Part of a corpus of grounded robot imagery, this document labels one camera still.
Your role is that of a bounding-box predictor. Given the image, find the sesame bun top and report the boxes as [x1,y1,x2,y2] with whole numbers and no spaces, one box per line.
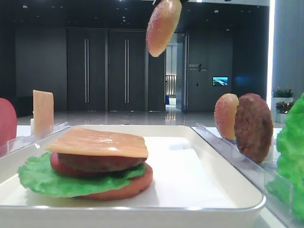
[146,0,182,57]

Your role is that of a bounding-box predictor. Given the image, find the orange cheese slice on stack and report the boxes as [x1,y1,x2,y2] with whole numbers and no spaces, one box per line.
[46,127,148,158]

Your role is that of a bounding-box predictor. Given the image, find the brown meat patty on stack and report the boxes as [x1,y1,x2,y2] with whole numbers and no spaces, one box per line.
[52,152,147,173]

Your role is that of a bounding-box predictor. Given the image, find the red tomato slice on stack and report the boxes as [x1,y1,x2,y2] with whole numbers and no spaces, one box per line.
[49,152,112,178]

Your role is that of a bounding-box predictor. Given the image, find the standing brown meat patty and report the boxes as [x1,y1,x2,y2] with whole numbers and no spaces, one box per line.
[234,93,273,163]

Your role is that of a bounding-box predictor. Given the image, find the standing orange cheese slice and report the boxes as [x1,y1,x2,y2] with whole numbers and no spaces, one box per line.
[33,90,54,136]

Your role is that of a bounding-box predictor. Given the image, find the green lettuce leaf on stack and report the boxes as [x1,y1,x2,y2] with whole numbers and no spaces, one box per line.
[18,152,145,198]

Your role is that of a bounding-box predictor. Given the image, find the standing red tomato slice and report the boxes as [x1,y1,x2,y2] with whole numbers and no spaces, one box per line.
[0,98,17,146]

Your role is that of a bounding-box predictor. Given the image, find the standing green lettuce leaf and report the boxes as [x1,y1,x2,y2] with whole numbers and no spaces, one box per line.
[266,95,304,220]

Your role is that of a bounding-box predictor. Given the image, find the dark double doors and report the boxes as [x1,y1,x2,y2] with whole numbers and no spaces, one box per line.
[67,28,166,111]

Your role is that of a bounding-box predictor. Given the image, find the bottom bun on tray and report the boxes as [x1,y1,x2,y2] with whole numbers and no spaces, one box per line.
[78,162,153,200]

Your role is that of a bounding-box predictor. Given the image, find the white rectangular metal tray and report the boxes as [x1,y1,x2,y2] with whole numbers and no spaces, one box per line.
[0,125,266,228]

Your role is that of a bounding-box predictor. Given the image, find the white planter with flowers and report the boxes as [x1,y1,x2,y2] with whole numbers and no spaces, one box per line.
[271,87,294,123]

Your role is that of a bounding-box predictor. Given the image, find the wall mounted screen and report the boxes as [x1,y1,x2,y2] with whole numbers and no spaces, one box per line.
[212,76,228,86]

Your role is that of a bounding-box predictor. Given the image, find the right long clear acrylic rail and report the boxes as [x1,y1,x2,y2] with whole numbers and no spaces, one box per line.
[193,123,302,228]

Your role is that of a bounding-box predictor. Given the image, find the long clear acrylic rail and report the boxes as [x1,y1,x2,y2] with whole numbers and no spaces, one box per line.
[0,122,69,158]
[193,123,302,228]

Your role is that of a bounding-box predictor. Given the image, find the left long clear acrylic rail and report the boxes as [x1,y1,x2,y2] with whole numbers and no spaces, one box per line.
[0,122,69,158]

